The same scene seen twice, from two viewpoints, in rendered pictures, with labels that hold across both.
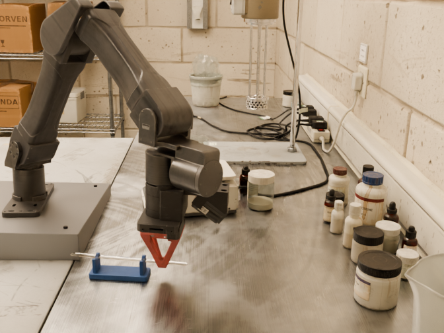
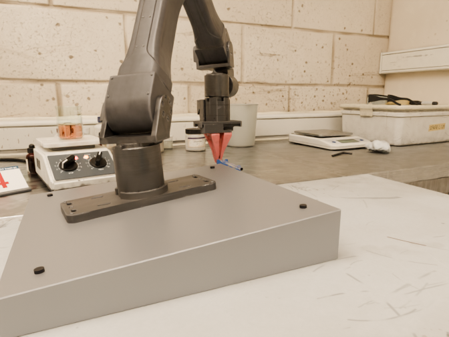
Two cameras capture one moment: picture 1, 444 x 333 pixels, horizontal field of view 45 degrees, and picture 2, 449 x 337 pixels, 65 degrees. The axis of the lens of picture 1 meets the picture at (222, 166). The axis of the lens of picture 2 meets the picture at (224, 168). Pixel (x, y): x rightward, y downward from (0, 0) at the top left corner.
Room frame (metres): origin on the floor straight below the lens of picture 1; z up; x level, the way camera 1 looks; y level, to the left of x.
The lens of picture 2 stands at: (1.11, 0.86, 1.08)
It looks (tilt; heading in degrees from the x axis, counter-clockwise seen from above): 12 degrees down; 247
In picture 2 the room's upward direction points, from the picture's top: straight up
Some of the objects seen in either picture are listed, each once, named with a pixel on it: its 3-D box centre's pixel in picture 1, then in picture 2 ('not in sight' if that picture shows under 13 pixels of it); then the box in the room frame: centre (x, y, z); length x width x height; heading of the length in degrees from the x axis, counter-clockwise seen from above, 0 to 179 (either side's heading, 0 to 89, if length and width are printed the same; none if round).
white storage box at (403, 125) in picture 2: not in sight; (397, 122); (-0.10, -0.19, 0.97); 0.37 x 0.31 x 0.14; 4
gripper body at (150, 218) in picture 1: (162, 201); (216, 112); (0.80, 0.09, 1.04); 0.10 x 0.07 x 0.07; 176
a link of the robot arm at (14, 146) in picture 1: (31, 152); (134, 121); (1.04, 0.39, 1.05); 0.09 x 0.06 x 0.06; 141
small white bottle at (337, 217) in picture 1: (337, 216); not in sight; (0.99, -0.24, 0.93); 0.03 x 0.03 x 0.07
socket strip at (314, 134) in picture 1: (310, 121); not in sight; (1.85, -0.31, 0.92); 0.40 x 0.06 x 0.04; 2
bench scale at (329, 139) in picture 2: not in sight; (327, 138); (0.25, -0.18, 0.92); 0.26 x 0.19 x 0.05; 93
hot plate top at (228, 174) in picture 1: (204, 170); (69, 140); (1.12, 0.04, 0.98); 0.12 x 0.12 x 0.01; 13
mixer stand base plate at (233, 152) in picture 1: (251, 152); not in sight; (1.53, -0.09, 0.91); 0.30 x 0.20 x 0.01; 92
